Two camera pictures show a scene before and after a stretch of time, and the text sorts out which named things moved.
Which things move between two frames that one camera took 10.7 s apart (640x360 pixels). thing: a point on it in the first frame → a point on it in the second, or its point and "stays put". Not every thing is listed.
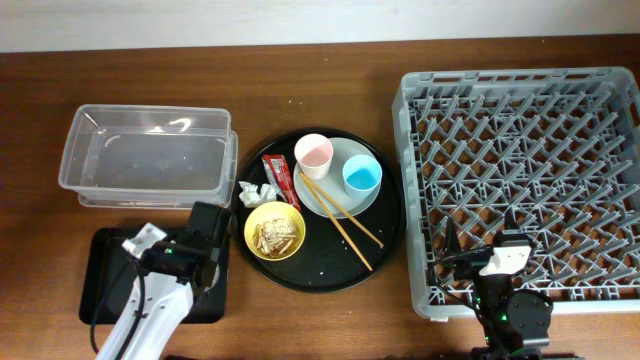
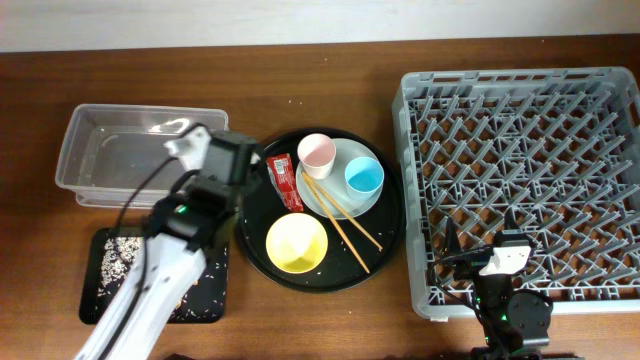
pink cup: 313,154 stays put
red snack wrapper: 278,170 stays put
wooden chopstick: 344,211 stays put
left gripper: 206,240 → 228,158
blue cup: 362,176 stays put
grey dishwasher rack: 558,148 stays put
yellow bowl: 274,230 → 297,244
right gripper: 468,265 stays put
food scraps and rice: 274,237 → 119,254
